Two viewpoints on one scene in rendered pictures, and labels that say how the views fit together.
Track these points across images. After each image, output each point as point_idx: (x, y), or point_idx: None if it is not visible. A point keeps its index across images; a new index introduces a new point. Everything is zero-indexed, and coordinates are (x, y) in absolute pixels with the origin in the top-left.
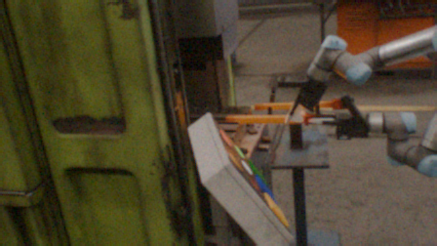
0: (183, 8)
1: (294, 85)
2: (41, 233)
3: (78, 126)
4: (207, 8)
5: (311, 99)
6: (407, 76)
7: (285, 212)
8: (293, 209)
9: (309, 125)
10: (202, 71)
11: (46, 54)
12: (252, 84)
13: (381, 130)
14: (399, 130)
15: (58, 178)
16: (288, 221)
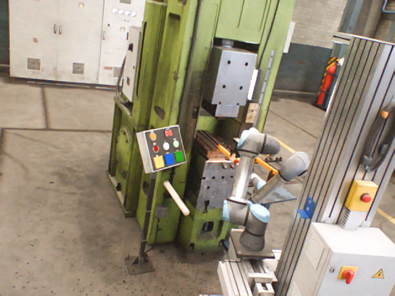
0: (208, 87)
1: (236, 143)
2: (136, 142)
3: (160, 112)
4: (212, 91)
5: (237, 152)
6: None
7: (276, 238)
8: (281, 240)
9: (373, 227)
10: (236, 125)
11: (163, 82)
12: (386, 189)
13: (250, 182)
14: (255, 186)
15: (149, 127)
16: (270, 241)
